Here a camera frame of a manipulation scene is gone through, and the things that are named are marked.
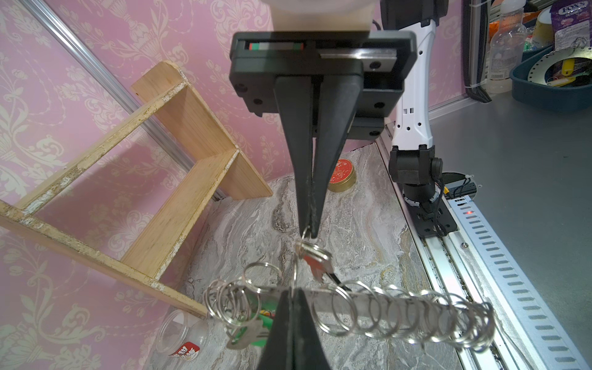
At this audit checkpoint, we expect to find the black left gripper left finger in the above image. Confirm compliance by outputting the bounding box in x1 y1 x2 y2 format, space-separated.
257 290 294 370

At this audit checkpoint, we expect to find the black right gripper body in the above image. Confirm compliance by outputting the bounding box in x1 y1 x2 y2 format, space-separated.
229 31 418 140

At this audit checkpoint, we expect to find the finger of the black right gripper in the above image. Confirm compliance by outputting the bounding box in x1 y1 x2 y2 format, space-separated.
274 76 314 231
311 75 363 238

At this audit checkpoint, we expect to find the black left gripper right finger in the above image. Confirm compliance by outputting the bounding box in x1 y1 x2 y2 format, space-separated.
292 288 331 370

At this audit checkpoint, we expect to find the brass key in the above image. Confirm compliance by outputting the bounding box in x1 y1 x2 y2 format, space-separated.
226 319 267 350

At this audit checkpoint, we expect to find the green key tag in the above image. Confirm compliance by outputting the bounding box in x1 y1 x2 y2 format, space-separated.
249 298 278 331

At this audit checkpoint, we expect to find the black key tag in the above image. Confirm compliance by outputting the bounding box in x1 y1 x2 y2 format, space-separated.
325 272 351 291

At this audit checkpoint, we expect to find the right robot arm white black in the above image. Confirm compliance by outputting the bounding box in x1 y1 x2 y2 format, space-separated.
229 1 456 238

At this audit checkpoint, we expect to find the red round tin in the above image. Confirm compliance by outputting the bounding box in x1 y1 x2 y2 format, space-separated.
328 159 357 193

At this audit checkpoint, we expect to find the clear plastic cup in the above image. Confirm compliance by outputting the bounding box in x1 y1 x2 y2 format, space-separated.
156 309 209 362

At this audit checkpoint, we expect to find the wooden two-tier shelf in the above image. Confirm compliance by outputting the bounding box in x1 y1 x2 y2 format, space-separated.
0 61 274 320

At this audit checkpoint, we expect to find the clear plastic bottle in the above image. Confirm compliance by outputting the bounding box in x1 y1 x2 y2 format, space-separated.
486 0 527 95

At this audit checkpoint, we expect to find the blue storage tray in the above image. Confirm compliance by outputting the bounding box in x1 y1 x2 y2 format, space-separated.
510 47 591 113

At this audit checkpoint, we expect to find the purple box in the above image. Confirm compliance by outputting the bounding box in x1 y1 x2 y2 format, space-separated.
550 0 591 50

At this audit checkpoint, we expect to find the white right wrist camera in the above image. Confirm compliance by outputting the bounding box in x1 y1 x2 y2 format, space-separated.
263 0 379 32

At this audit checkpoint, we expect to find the aluminium corner post right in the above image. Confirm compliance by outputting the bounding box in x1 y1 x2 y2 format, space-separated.
18 0 228 202

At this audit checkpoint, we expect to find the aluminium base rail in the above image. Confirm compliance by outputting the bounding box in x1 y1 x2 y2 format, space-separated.
409 197 590 369

